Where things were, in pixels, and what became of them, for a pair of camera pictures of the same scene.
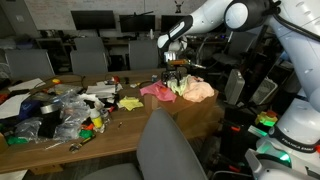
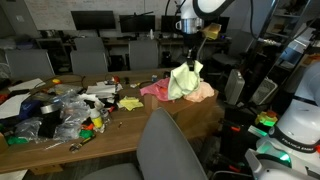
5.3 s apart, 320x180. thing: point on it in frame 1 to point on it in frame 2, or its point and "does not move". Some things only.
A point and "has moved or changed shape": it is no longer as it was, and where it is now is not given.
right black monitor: [167, 21] does not move
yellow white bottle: [96, 118] does not move
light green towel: [178, 87] has moved or changed shape
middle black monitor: [137, 23] does not move
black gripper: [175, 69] to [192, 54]
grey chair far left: [26, 64] does not move
